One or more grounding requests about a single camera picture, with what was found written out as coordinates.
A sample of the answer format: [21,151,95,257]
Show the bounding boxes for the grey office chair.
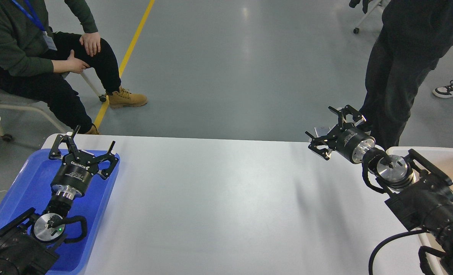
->
[349,0,389,34]

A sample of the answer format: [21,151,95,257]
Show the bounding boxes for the seated person green sweater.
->
[0,0,148,134]

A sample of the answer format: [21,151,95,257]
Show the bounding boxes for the white chair under person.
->
[0,72,106,142]

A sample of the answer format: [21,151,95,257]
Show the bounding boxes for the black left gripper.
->
[49,126,119,199]

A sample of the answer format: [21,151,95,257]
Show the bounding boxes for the beige plastic bin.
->
[387,147,453,275]

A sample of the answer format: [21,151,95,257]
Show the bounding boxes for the standing person black trousers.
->
[359,0,453,149]

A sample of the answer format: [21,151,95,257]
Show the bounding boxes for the left floor plate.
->
[314,126,331,138]

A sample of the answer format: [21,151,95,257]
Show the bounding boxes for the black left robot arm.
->
[0,133,119,275]

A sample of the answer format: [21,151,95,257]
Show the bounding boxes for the blue plastic tray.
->
[0,148,121,275]

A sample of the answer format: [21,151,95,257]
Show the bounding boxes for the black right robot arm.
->
[305,105,453,275]

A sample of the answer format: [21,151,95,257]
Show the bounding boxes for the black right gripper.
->
[305,105,375,164]

